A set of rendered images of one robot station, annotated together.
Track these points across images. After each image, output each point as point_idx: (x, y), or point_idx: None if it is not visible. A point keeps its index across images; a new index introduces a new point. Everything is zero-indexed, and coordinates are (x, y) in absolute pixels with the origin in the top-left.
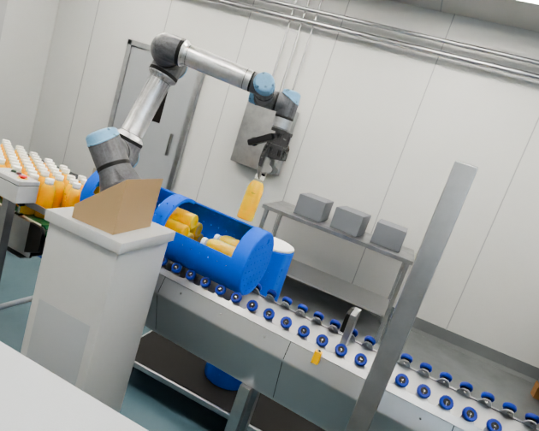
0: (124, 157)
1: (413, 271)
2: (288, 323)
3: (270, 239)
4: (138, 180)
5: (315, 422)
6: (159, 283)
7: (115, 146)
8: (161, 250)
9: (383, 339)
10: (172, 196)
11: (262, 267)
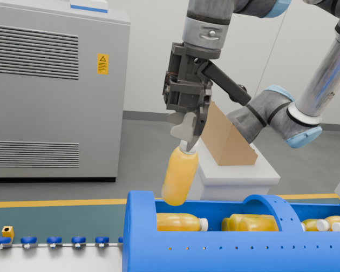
0: (250, 103)
1: None
2: (50, 237)
3: (128, 234)
4: (215, 105)
5: None
6: None
7: (257, 95)
8: (200, 183)
9: None
10: (282, 199)
11: (124, 267)
